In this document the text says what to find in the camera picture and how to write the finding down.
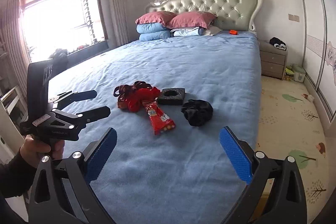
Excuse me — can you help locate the red cloth pile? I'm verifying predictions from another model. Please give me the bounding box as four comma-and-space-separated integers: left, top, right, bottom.
113, 81, 161, 113

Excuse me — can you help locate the red snack wrapper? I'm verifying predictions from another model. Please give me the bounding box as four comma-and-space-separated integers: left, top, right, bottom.
143, 101, 175, 135

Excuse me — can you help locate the window with brown blind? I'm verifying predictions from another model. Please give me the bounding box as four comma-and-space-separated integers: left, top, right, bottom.
20, 0, 109, 64

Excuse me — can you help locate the small orange object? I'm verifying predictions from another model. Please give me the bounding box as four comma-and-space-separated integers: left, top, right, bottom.
229, 30, 238, 35

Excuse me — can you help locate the black square foam ring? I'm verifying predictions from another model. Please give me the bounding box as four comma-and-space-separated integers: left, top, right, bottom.
156, 87, 186, 106

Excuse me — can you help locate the green white storage box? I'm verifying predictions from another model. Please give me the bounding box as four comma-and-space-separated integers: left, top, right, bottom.
285, 64, 306, 83

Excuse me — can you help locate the black white bag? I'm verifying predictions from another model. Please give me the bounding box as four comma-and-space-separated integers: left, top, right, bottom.
269, 37, 286, 51

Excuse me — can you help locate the pink pillow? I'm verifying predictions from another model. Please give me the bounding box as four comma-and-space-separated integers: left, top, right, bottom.
135, 11, 177, 26
166, 11, 217, 30

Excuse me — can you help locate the blue bed sheet mattress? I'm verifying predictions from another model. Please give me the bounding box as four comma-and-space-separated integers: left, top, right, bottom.
49, 31, 261, 223

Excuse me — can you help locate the green tufted headboard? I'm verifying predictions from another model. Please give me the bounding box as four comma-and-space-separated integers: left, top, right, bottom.
145, 0, 263, 32

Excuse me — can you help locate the person left hand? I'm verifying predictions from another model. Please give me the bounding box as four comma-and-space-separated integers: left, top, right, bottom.
19, 135, 65, 168

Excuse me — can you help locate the white sliding wardrobe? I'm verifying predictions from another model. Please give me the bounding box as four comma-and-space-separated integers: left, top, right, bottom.
302, 0, 335, 121

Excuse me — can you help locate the black scrunched cloth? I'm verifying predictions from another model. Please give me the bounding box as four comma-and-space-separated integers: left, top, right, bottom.
181, 99, 214, 127

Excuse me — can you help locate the blue folded quilt lower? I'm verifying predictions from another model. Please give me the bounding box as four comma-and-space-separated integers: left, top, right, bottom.
139, 30, 171, 42

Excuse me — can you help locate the left pink pillow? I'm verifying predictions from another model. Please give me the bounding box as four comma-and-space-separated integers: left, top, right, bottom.
135, 11, 177, 26

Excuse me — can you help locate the right pink pillow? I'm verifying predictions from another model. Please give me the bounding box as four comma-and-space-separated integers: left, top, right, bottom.
166, 11, 217, 30

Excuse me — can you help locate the grey bedside table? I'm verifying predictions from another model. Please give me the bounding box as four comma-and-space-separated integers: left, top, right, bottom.
259, 40, 288, 80

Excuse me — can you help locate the cartoon floor mat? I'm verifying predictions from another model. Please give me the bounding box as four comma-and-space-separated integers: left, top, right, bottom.
256, 76, 330, 223

